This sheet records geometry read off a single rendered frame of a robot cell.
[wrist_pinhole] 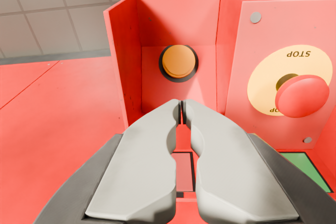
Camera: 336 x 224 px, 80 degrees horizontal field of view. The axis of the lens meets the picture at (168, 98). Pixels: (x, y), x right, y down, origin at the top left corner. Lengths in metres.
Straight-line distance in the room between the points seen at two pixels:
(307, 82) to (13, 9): 1.15
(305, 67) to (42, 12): 1.05
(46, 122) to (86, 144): 0.16
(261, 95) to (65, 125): 0.47
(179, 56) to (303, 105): 0.13
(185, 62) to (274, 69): 0.09
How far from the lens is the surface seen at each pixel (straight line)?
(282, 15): 0.19
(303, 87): 0.18
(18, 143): 0.58
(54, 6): 1.09
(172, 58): 0.24
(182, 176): 0.21
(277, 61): 0.20
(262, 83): 0.20
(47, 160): 0.49
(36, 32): 1.17
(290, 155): 0.26
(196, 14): 0.24
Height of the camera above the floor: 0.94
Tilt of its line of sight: 57 degrees down
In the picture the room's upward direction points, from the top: 177 degrees counter-clockwise
